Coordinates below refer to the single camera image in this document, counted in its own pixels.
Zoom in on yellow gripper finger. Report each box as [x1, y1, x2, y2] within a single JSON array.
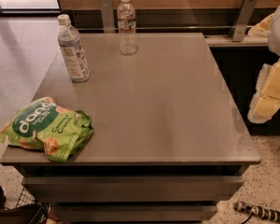
[[248, 14, 273, 37], [247, 59, 280, 124]]

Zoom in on clear water bottle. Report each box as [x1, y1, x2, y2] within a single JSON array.
[[117, 0, 138, 55]]

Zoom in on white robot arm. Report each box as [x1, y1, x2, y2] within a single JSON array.
[[247, 6, 280, 124]]

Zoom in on blue labelled drink bottle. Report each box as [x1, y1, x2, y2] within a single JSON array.
[[58, 14, 91, 83]]

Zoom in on green rice chip bag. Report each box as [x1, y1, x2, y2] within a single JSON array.
[[0, 97, 93, 162]]

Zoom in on black white striped tool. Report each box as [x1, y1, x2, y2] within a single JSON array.
[[233, 201, 280, 223]]

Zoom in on grey drawer cabinet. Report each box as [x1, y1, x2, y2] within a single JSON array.
[[1, 34, 260, 224]]

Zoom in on right metal wall bracket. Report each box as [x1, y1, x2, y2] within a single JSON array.
[[230, 0, 258, 42]]

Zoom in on metal wall bracket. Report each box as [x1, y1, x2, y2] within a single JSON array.
[[99, 0, 115, 33], [230, 0, 258, 42]]

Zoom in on left metal wall bracket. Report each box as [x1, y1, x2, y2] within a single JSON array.
[[99, 0, 115, 33]]

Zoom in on black wire basket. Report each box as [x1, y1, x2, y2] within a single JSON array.
[[16, 188, 49, 224]]

